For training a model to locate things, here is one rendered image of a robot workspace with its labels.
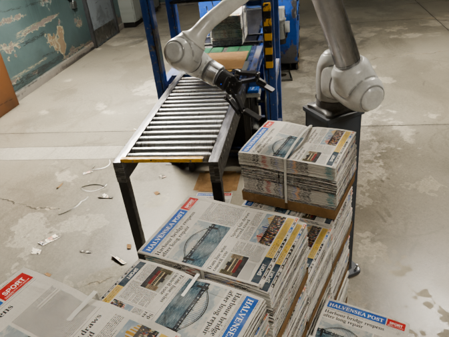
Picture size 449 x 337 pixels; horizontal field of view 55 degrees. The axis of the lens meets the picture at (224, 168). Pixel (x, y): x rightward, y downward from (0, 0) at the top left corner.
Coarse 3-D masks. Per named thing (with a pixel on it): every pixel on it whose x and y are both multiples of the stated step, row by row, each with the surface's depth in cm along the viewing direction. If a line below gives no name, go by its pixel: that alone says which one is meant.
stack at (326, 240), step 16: (256, 208) 169; (272, 208) 168; (320, 224) 158; (336, 224) 160; (320, 240) 150; (336, 240) 165; (320, 256) 144; (336, 256) 169; (320, 272) 146; (336, 272) 176; (304, 288) 132; (320, 288) 152; (336, 288) 180; (304, 304) 133; (320, 304) 159; (304, 320) 138; (288, 336) 124
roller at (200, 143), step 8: (136, 144) 236; (144, 144) 235; (152, 144) 234; (160, 144) 233; (168, 144) 232; (176, 144) 232; (184, 144) 231; (192, 144) 230; (200, 144) 229; (208, 144) 228
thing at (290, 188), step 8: (304, 128) 173; (312, 128) 173; (296, 136) 168; (304, 136) 167; (288, 144) 163; (296, 144) 162; (304, 144) 162; (296, 152) 157; (280, 160) 155; (288, 160) 154; (280, 168) 157; (288, 168) 155; (280, 176) 159; (288, 176) 157; (280, 184) 162; (288, 184) 159; (280, 192) 163; (288, 192) 162; (288, 200) 163
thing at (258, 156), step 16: (272, 128) 175; (288, 128) 174; (256, 144) 165; (272, 144) 164; (240, 160) 164; (256, 160) 160; (272, 160) 157; (256, 176) 165; (272, 176) 161; (256, 192) 169; (272, 192) 165
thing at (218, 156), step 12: (240, 96) 281; (228, 108) 265; (228, 120) 249; (228, 132) 237; (216, 144) 225; (228, 144) 237; (216, 156) 214; (228, 156) 237; (216, 168) 212; (216, 180) 215
